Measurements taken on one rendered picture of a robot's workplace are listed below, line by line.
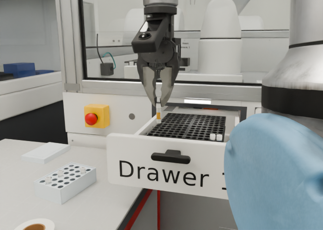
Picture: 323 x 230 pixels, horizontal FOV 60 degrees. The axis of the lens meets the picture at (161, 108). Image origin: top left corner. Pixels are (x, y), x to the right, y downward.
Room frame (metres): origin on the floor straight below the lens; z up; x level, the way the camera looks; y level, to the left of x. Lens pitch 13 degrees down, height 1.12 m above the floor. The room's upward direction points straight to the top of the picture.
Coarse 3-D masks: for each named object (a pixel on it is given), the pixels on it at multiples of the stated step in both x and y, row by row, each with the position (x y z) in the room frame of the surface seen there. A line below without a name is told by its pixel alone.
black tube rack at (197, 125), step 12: (168, 120) 0.77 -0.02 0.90; (180, 120) 0.76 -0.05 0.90; (192, 120) 0.76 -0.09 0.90; (204, 120) 0.76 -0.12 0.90; (216, 120) 0.77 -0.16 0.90; (156, 132) 0.65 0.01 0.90; (168, 132) 0.65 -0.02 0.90; (180, 132) 0.65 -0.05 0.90; (192, 132) 0.65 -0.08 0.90; (204, 132) 0.65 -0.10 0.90; (216, 132) 0.65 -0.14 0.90
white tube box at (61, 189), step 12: (60, 168) 0.67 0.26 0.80; (72, 168) 0.67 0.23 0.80; (36, 180) 0.60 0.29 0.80; (60, 180) 0.61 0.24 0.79; (72, 180) 0.62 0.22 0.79; (84, 180) 0.63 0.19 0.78; (96, 180) 0.67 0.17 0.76; (36, 192) 0.59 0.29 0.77; (48, 192) 0.57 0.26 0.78; (60, 192) 0.56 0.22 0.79; (72, 192) 0.59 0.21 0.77
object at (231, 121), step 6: (162, 114) 0.88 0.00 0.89; (192, 114) 0.86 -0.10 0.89; (198, 114) 0.85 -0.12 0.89; (204, 114) 0.85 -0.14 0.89; (210, 114) 0.85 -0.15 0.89; (216, 114) 0.85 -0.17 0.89; (150, 120) 0.78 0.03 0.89; (156, 120) 0.81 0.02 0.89; (228, 120) 0.83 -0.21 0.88; (234, 120) 0.83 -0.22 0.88; (144, 126) 0.72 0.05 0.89; (150, 126) 0.75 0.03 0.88; (228, 126) 0.83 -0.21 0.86; (234, 126) 0.77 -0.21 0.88; (138, 132) 0.67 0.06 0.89; (144, 132) 0.70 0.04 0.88; (228, 132) 0.83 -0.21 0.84; (228, 138) 0.79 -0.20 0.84
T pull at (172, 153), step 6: (168, 150) 0.51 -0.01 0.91; (174, 150) 0.51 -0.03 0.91; (156, 156) 0.48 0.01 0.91; (162, 156) 0.48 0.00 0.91; (168, 156) 0.48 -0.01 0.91; (174, 156) 0.48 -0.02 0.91; (180, 156) 0.48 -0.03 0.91; (186, 156) 0.48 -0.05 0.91; (174, 162) 0.48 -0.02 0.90; (180, 162) 0.47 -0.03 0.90; (186, 162) 0.47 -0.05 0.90
